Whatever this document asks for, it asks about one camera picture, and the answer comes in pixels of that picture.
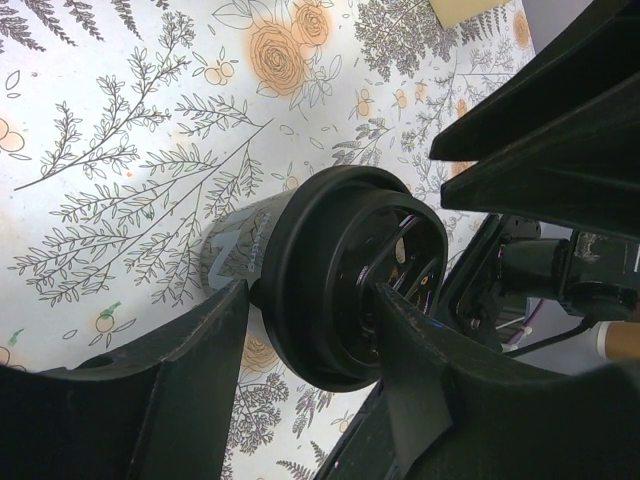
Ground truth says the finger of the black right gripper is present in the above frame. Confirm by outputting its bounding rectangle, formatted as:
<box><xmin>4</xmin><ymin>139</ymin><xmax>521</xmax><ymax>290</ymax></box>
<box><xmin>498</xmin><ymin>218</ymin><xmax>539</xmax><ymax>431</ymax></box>
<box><xmin>429</xmin><ymin>1</ymin><xmax>639</xmax><ymax>161</ymax></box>
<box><xmin>440</xmin><ymin>75</ymin><xmax>639</xmax><ymax>235</ymax></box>

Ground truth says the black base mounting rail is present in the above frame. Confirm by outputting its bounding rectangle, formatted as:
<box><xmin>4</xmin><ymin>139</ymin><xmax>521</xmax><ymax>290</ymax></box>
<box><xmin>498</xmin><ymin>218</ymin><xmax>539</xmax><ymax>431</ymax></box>
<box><xmin>315</xmin><ymin>383</ymin><xmax>401</xmax><ymax>480</ymax></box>

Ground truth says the brown paper takeout bag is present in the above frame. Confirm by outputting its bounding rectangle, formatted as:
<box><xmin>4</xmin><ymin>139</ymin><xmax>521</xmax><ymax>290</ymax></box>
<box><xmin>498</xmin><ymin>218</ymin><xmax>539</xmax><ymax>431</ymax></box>
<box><xmin>429</xmin><ymin>0</ymin><xmax>508</xmax><ymax>29</ymax></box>

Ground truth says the black plastic cup lid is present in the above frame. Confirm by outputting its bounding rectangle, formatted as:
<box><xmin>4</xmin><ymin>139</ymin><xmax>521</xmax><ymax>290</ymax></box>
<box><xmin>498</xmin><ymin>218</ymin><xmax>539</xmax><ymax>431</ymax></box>
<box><xmin>250</xmin><ymin>166</ymin><xmax>448</xmax><ymax>393</ymax></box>

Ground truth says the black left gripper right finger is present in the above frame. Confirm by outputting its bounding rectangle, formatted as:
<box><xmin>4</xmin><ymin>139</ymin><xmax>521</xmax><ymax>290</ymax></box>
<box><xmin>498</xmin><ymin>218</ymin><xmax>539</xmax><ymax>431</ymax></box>
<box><xmin>377</xmin><ymin>285</ymin><xmax>639</xmax><ymax>479</ymax></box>

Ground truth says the dark paper coffee cup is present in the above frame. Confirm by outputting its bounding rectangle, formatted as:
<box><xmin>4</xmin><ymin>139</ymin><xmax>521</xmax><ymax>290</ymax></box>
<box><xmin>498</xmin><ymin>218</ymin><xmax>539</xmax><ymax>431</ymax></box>
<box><xmin>200</xmin><ymin>190</ymin><xmax>295</xmax><ymax>295</ymax></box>

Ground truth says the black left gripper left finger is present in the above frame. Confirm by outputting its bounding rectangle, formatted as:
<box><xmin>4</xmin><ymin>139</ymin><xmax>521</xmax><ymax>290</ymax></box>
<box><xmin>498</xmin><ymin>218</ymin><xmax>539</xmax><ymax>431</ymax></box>
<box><xmin>1</xmin><ymin>281</ymin><xmax>249</xmax><ymax>479</ymax></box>

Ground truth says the floral patterned table mat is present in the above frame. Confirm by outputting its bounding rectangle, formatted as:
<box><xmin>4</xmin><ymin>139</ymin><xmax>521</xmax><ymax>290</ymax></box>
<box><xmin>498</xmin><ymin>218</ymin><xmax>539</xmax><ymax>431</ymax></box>
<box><xmin>0</xmin><ymin>0</ymin><xmax>541</xmax><ymax>480</ymax></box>

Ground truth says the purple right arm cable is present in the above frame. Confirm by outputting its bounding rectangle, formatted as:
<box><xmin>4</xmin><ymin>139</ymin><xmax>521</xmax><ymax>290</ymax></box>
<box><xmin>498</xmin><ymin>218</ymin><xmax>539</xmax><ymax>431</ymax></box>
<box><xmin>504</xmin><ymin>294</ymin><xmax>549</xmax><ymax>346</ymax></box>

